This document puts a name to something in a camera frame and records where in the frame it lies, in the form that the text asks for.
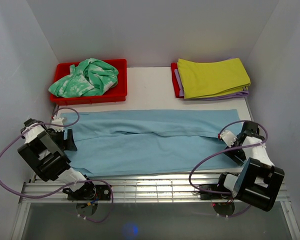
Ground light blue trousers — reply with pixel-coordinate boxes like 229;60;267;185
63;109;241;177

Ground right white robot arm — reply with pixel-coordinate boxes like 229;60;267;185
215;121;285;212

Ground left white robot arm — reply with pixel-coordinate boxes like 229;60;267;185
17;117;97;200

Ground lilac folded trousers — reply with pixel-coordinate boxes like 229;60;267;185
174;57;250;101

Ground green white patterned trousers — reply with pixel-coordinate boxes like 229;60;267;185
48;58;119;98

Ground yellow folded trousers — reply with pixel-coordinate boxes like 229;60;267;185
177;57;251;98

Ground red folded trousers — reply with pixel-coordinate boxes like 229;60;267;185
170;62;184;99

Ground red plastic bin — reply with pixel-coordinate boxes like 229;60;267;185
48;58;128;106

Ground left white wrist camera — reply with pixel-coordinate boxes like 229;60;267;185
49;115;67;132

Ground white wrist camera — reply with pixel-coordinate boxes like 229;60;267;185
49;115;67;132
218;130;237;148

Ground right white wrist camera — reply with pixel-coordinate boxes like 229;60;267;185
218;130;237;148

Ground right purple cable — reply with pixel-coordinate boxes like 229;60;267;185
188;119;269;219

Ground aluminium rail frame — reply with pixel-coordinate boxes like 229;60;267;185
11;99;300;240

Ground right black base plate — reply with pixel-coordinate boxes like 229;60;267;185
193;183;233;201

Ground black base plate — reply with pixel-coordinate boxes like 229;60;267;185
62;182;111;201
193;183;233;201

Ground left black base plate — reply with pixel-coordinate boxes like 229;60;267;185
62;182;111;201

